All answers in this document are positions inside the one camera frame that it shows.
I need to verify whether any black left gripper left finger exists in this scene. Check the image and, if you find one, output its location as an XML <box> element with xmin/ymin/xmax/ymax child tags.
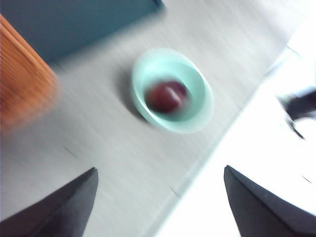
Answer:
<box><xmin>0</xmin><ymin>167</ymin><xmax>99</xmax><ymax>237</ymax></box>

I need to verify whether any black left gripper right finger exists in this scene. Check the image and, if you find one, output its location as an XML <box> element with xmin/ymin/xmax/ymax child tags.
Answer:
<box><xmin>224</xmin><ymin>165</ymin><xmax>316</xmax><ymax>237</ymax></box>

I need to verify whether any teal ribbed bowl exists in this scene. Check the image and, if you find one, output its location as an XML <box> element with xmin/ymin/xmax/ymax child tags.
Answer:
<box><xmin>131</xmin><ymin>48</ymin><xmax>215</xmax><ymax>134</ymax></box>

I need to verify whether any dark red plum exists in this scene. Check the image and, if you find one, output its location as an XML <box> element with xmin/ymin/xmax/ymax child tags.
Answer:
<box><xmin>145</xmin><ymin>80</ymin><xmax>188</xmax><ymax>114</ymax></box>

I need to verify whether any brown wicker basket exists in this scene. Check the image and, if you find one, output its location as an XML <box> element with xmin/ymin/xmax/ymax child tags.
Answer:
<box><xmin>0</xmin><ymin>14</ymin><xmax>62</xmax><ymax>135</ymax></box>

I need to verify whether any dark rectangular tray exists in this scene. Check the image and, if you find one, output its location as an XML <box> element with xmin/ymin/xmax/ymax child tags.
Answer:
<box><xmin>0</xmin><ymin>0</ymin><xmax>165</xmax><ymax>65</ymax></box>

